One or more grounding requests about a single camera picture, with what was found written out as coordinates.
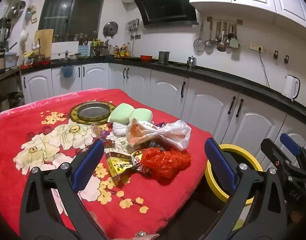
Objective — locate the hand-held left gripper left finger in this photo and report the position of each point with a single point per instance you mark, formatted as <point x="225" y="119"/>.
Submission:
<point x="89" y="163"/>

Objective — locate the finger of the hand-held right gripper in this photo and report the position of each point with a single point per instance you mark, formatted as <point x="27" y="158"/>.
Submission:
<point x="275" y="155"/>
<point x="290" y="143"/>

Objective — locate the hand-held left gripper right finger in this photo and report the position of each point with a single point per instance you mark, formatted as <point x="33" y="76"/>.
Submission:
<point x="220" y="163"/>

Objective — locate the yellow trash bin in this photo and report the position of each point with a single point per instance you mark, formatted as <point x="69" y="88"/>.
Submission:
<point x="253" y="165"/>

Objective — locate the yellow cardboard box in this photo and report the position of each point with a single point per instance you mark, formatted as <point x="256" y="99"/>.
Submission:
<point x="117" y="166"/>

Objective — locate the white yarn bundle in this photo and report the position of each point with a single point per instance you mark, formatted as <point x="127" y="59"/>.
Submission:
<point x="119" y="128"/>

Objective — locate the red plastic bag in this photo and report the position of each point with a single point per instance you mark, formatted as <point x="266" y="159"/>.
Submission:
<point x="168" y="165"/>

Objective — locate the brown snack packet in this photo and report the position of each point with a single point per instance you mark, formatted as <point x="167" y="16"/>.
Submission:
<point x="143" y="168"/>

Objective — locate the white plastic bag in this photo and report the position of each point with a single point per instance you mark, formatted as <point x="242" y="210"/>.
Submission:
<point x="173" y="135"/>

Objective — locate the light green cloth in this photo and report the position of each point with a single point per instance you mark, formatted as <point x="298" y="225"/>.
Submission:
<point x="120" y="112"/>

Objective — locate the person's left hand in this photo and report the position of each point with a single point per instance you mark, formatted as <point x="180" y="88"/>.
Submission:
<point x="146" y="236"/>

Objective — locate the round gold-rimmed metal tray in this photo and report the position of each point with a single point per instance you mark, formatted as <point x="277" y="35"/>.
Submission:
<point x="94" y="111"/>

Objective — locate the person's dark pants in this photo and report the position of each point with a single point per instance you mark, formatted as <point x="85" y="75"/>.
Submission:
<point x="205" y="217"/>

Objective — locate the white electric kettle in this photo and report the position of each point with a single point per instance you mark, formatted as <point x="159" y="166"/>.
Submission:
<point x="290" y="87"/>

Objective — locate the white lower cabinets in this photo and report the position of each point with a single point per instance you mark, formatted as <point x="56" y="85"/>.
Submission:
<point x="205" y="105"/>

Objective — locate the person's green top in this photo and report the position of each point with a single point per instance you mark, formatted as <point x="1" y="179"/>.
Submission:
<point x="238" y="225"/>

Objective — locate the red floral blanket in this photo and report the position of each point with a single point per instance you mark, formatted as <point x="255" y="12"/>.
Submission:
<point x="155" y="205"/>

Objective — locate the black kitchen countertop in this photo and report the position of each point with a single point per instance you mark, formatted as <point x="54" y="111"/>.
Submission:
<point x="218" y="76"/>

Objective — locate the dark metal pot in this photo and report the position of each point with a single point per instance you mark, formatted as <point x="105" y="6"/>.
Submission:
<point x="16" y="98"/>

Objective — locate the small steel teapot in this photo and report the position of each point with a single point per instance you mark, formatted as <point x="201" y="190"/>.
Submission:
<point x="191" y="62"/>

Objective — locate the small steel bowl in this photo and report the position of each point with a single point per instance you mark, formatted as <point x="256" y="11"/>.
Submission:
<point x="74" y="56"/>

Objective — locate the light blue utensil holder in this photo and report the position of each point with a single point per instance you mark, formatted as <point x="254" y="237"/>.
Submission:
<point x="83" y="51"/>

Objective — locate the pile of red peppers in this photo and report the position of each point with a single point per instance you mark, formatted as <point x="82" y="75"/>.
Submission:
<point x="34" y="65"/>

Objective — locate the light green spatula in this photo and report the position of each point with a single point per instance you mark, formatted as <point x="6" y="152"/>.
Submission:
<point x="234" y="43"/>

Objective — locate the red ladle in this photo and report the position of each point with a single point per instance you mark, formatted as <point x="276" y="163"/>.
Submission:
<point x="221" y="47"/>

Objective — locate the row of condiment bottles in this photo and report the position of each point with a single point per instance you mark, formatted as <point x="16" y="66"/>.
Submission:
<point x="121" y="51"/>

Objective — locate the red bowl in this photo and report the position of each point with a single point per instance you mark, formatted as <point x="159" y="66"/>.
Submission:
<point x="146" y="58"/>

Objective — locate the grey metal canister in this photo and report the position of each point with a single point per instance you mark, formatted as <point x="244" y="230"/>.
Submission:
<point x="164" y="58"/>

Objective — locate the metal slotted ladle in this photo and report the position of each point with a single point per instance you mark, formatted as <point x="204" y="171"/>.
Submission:
<point x="209" y="43"/>

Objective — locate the yellow packet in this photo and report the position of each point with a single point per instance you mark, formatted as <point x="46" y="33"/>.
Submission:
<point x="28" y="58"/>

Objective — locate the black ladle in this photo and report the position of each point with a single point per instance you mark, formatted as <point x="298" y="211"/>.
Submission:
<point x="230" y="36"/>

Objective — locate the steel ladle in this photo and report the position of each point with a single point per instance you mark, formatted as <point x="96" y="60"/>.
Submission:
<point x="218" y="38"/>

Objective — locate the row of spice jars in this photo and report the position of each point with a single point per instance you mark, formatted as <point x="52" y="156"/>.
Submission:
<point x="75" y="38"/>

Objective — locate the wooden cutting board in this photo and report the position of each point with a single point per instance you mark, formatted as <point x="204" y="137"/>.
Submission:
<point x="44" y="42"/>

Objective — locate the light blue container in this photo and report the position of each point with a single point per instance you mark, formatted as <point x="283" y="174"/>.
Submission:
<point x="10" y="60"/>

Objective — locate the chrome faucet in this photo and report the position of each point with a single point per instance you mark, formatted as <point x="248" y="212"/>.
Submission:
<point x="35" y="45"/>

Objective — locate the steel pot lid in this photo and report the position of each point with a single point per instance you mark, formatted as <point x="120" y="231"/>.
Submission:
<point x="110" y="29"/>

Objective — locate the white hanging ladle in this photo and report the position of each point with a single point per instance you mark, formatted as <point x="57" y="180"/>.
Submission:
<point x="23" y="40"/>

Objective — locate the dark kitchen window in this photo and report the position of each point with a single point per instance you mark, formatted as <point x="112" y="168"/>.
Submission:
<point x="72" y="10"/>

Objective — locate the black range hood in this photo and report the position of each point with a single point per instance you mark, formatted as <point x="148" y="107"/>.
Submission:
<point x="165" y="5"/>

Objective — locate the hanging steel colander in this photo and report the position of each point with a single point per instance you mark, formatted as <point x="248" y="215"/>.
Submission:
<point x="17" y="8"/>

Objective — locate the black wall hook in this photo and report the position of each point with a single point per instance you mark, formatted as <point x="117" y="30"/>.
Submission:
<point x="275" y="55"/>
<point x="286" y="59"/>

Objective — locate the white wall socket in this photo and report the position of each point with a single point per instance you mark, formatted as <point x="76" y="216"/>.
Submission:
<point x="255" y="46"/>

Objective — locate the dark wall socket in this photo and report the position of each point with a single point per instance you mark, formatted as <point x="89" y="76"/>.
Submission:
<point x="137" y="36"/>

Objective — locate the utensil hanging rail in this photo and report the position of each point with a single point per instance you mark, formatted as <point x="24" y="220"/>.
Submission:
<point x="225" y="20"/>

